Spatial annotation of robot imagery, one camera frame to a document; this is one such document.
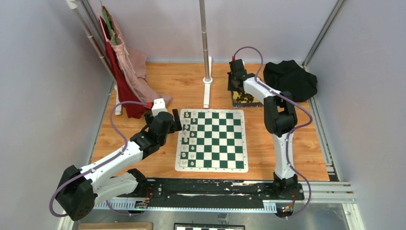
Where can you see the red cloth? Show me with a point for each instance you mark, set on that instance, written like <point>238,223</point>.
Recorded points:
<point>124,93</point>

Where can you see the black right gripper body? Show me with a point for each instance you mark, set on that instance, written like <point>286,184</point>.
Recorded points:
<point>231,86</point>

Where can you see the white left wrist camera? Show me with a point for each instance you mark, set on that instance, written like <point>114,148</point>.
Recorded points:
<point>158,106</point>

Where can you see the white clothes rack pole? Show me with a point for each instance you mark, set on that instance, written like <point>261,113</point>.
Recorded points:
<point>89,22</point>

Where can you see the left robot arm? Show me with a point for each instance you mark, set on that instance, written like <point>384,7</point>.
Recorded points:
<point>80,189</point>

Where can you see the metal stand pole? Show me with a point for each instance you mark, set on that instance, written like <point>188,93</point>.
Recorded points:
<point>203,30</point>

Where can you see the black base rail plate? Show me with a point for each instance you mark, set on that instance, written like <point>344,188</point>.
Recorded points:
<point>211,193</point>

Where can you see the pink cloth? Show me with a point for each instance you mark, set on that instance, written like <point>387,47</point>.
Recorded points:
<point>132,63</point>

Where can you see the black cloth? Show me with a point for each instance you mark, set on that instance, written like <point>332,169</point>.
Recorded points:
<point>289,76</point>

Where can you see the white stand base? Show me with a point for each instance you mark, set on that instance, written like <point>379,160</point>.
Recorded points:
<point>207,92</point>

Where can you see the green white chess board mat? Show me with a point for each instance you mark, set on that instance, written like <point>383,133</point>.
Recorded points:
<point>220,142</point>

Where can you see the decorated gold tin box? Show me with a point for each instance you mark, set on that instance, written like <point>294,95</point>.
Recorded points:
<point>244,100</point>

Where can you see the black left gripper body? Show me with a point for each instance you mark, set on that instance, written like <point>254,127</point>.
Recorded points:
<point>172,130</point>

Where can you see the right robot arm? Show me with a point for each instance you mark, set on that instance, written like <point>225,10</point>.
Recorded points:
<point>279,118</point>

